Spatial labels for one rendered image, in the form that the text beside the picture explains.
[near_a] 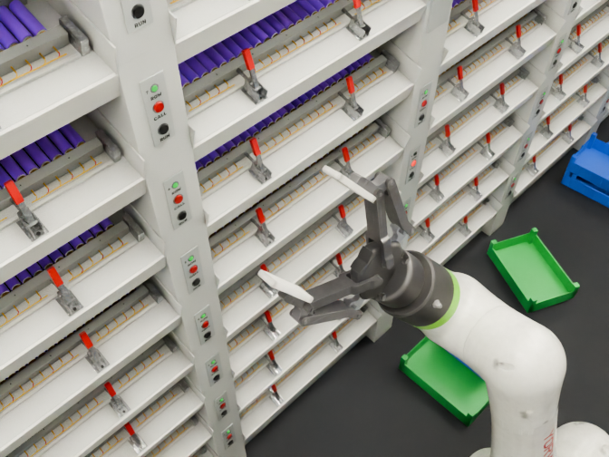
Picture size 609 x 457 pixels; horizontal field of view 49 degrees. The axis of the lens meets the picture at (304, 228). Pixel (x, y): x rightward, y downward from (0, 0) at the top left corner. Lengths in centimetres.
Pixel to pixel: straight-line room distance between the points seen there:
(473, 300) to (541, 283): 179
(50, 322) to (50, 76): 43
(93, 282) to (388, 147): 82
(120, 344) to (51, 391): 15
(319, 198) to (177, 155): 54
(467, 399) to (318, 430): 51
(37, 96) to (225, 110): 35
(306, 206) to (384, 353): 101
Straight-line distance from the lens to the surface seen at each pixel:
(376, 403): 235
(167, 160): 109
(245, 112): 117
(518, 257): 278
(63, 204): 107
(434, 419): 235
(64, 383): 137
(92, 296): 121
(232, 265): 145
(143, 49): 96
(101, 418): 154
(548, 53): 225
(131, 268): 123
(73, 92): 94
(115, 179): 109
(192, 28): 102
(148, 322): 139
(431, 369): 243
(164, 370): 156
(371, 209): 80
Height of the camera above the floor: 212
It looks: 50 degrees down
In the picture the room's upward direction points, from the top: straight up
